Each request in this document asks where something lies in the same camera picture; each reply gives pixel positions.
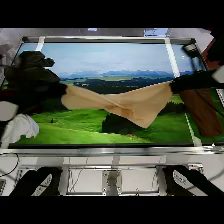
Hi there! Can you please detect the dark heap of clothes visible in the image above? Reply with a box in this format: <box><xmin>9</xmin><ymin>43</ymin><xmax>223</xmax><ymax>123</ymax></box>
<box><xmin>3</xmin><ymin>49</ymin><xmax>63</xmax><ymax>99</ymax></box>

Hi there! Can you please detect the white garment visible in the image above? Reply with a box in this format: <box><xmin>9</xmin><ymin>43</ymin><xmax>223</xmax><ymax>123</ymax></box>
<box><xmin>0</xmin><ymin>113</ymin><xmax>41</xmax><ymax>149</ymax></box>

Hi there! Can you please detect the black cable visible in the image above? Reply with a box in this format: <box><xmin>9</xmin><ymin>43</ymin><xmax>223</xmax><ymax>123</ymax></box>
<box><xmin>0</xmin><ymin>152</ymin><xmax>20</xmax><ymax>178</ymax></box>

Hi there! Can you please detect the beige shirt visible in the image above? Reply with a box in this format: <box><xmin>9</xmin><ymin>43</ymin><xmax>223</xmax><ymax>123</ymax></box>
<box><xmin>60</xmin><ymin>81</ymin><xmax>174</xmax><ymax>130</ymax></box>

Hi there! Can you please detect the brown garment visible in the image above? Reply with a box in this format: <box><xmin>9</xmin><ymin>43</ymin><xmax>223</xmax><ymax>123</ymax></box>
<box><xmin>179</xmin><ymin>87</ymin><xmax>224</xmax><ymax>138</ymax></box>

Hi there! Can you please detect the silver frame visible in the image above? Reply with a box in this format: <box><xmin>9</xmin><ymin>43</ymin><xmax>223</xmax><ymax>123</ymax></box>
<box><xmin>0</xmin><ymin>34</ymin><xmax>224</xmax><ymax>197</ymax></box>

